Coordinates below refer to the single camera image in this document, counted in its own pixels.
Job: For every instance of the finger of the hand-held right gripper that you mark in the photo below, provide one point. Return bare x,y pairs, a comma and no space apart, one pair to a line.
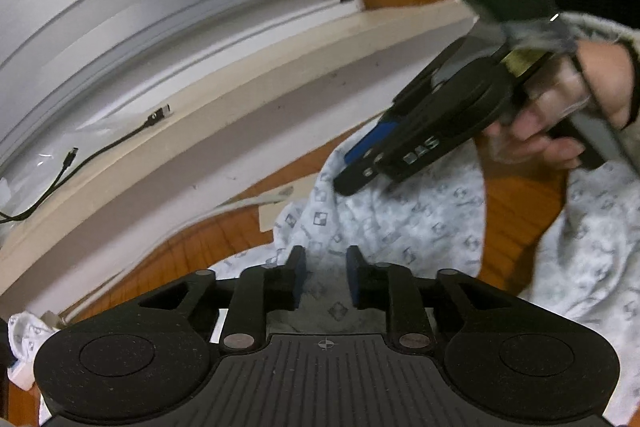
355,179
367,144

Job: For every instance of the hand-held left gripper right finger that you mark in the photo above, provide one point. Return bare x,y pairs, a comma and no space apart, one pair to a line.
353,277

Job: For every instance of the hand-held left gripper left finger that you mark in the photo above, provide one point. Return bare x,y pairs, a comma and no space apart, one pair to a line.
300,277

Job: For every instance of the white patterned pajama pants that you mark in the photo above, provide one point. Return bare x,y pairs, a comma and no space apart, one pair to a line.
400,232

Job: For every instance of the person's right forearm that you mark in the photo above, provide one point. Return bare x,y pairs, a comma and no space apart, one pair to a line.
631,37

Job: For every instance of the person's right hand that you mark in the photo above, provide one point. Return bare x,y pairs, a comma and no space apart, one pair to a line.
607,77

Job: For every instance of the beige paper label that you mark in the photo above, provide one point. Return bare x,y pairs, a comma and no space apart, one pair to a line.
272,217

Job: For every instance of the beige windowsill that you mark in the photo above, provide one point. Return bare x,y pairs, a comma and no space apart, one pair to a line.
225,117

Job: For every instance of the grey window blind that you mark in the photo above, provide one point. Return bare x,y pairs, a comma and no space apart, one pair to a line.
150,7

